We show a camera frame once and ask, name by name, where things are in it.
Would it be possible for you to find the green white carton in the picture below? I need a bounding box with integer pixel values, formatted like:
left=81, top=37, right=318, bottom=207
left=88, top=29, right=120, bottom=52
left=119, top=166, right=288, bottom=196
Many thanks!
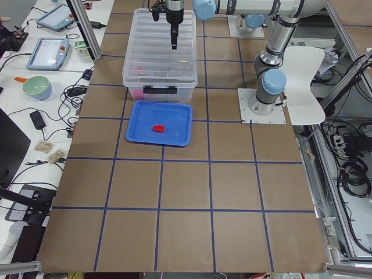
left=74, top=41, right=90, bottom=57

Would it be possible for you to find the blue teach pendant near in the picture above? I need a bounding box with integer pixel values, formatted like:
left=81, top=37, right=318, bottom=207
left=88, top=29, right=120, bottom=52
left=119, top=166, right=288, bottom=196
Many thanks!
left=26, top=38, right=70, bottom=71

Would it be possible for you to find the red block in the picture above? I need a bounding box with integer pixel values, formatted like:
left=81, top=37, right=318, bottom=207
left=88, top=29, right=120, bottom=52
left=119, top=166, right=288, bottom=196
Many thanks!
left=152, top=124, right=165, bottom=134

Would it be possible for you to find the black box latch handle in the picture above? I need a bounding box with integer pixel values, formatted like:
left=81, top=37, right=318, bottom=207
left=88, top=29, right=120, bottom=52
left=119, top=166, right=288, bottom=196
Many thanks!
left=142, top=85, right=178, bottom=95

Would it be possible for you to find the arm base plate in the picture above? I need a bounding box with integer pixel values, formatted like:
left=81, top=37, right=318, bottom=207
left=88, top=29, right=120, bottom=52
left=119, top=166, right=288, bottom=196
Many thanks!
left=238, top=88, right=286, bottom=124
left=228, top=14, right=265, bottom=40

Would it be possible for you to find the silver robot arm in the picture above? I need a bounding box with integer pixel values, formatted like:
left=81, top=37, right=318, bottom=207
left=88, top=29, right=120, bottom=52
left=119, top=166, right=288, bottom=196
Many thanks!
left=150, top=1, right=264, bottom=50
left=192, top=0, right=326, bottom=116

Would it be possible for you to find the blue plastic tray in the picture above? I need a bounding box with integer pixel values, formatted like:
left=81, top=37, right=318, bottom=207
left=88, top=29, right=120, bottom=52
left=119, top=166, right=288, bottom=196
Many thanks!
left=126, top=101, right=193, bottom=147

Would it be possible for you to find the green bowl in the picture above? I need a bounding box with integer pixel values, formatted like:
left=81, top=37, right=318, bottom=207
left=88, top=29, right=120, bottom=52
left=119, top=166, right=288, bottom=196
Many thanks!
left=23, top=76, right=52, bottom=101

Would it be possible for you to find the blue teach pendant far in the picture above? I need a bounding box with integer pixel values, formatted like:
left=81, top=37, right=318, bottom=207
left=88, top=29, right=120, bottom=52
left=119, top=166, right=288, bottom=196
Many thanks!
left=36, top=4, right=74, bottom=31

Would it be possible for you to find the blue teach pendant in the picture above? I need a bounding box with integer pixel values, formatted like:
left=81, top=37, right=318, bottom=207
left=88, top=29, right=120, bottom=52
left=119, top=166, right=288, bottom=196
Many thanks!
left=36, top=4, right=74, bottom=31
left=26, top=38, right=70, bottom=71

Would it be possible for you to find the clear plastic storage box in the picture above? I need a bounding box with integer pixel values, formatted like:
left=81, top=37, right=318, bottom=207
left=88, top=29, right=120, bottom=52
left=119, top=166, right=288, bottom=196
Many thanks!
left=123, top=77, right=198, bottom=102

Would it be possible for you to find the black power adapter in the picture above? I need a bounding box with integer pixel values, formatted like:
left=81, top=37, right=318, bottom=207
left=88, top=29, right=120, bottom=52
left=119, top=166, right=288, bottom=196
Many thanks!
left=30, top=110, right=46, bottom=130

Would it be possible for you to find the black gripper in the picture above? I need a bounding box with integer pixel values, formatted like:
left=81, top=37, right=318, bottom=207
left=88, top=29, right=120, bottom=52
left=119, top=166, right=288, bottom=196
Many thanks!
left=165, top=0, right=184, bottom=50

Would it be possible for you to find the white chair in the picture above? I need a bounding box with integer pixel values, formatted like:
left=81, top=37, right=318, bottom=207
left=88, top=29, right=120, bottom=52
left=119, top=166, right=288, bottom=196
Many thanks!
left=280, top=46, right=326, bottom=126

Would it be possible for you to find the clear plastic box lid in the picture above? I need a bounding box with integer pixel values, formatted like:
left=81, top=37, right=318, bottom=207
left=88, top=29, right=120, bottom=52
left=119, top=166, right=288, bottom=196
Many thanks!
left=123, top=8, right=198, bottom=87

